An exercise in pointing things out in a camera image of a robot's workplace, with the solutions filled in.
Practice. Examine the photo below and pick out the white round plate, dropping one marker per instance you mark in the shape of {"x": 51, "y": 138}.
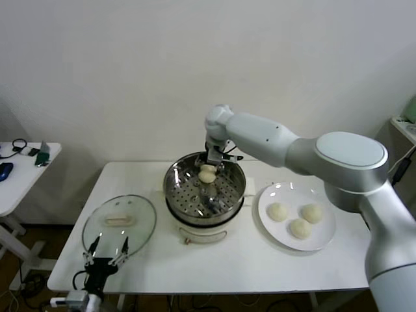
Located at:
{"x": 276, "y": 237}

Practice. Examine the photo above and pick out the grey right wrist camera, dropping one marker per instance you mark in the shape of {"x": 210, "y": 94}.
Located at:
{"x": 214, "y": 154}

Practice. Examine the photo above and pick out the white side table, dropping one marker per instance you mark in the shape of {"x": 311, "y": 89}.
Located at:
{"x": 29, "y": 175}

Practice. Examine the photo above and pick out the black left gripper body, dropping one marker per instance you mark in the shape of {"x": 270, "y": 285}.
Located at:
{"x": 97, "y": 269}

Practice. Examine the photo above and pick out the white electric cooker base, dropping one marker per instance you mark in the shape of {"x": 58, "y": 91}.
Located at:
{"x": 201, "y": 235}

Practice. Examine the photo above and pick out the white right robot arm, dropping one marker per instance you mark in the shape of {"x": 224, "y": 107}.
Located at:
{"x": 351, "y": 156}

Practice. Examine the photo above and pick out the stainless steel steamer basket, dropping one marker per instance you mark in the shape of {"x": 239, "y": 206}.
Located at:
{"x": 182, "y": 182}

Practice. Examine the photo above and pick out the small black device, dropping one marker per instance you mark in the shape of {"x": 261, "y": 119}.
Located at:
{"x": 33, "y": 152}

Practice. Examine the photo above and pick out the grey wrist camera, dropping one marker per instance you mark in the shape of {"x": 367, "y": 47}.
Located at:
{"x": 214, "y": 154}
{"x": 76, "y": 298}

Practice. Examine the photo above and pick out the white steamed baozi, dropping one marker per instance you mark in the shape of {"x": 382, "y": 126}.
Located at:
{"x": 312, "y": 213}
{"x": 207, "y": 175}
{"x": 300, "y": 228}
{"x": 278, "y": 212}

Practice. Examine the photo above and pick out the small white adapter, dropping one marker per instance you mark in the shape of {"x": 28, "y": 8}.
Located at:
{"x": 24, "y": 152}

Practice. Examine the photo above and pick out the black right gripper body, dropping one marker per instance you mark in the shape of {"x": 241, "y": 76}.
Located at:
{"x": 224, "y": 149}

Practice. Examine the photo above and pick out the green hand tool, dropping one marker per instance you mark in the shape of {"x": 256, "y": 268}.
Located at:
{"x": 43, "y": 157}

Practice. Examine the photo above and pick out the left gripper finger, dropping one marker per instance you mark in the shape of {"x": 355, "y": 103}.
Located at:
{"x": 121, "y": 254}
{"x": 87, "y": 257}

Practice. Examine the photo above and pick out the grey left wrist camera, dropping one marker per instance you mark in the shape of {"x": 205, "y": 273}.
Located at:
{"x": 76, "y": 298}

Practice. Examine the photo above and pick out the mint green appliance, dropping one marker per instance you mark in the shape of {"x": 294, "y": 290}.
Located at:
{"x": 410, "y": 110}

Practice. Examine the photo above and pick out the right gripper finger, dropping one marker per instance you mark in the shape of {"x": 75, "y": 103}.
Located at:
{"x": 199, "y": 162}
{"x": 221, "y": 167}

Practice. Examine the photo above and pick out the blue computer mouse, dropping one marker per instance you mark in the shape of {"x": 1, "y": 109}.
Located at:
{"x": 6, "y": 172}

